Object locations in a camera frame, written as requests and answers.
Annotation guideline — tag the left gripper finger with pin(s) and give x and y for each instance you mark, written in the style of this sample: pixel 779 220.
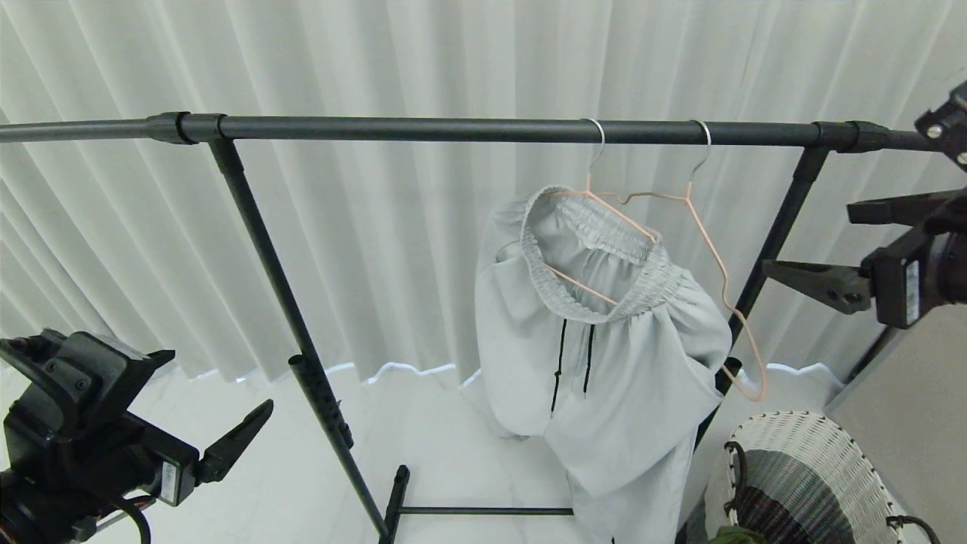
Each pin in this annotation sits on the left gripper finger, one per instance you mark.
pixel 230 449
pixel 157 360

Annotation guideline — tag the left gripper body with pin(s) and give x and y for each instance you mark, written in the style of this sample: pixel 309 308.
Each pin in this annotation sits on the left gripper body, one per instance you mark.
pixel 45 514

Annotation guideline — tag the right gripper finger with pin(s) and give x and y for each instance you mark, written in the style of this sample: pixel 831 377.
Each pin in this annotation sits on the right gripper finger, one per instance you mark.
pixel 823 283
pixel 914 209

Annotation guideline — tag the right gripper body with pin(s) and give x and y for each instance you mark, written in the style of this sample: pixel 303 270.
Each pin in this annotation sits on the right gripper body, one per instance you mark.
pixel 891 287

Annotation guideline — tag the pale grey shorts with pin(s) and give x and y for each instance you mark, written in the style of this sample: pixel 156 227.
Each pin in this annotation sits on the pale grey shorts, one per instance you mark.
pixel 627 408

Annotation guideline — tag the pink clothes hanger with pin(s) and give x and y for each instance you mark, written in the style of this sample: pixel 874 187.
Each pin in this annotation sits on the pink clothes hanger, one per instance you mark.
pixel 708 140
pixel 602 136

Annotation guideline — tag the white laundry basket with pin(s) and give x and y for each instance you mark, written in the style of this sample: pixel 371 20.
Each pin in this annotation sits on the white laundry basket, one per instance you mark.
pixel 801 431

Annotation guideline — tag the black clothes rack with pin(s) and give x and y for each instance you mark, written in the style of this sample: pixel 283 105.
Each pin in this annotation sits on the black clothes rack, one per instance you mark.
pixel 415 130

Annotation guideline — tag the green garment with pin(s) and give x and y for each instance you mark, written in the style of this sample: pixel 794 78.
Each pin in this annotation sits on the green garment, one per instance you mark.
pixel 736 536

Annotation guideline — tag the white curtain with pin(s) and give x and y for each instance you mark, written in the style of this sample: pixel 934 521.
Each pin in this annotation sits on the white curtain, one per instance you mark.
pixel 415 249

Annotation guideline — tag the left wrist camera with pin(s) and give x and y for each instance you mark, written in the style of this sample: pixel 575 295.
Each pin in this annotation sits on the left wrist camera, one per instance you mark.
pixel 83 378

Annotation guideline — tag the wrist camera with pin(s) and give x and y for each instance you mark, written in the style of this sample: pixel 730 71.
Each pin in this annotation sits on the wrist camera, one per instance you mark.
pixel 948 125
pixel 83 378

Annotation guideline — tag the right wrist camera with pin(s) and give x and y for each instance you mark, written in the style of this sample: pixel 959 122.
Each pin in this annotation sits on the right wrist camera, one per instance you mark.
pixel 948 125

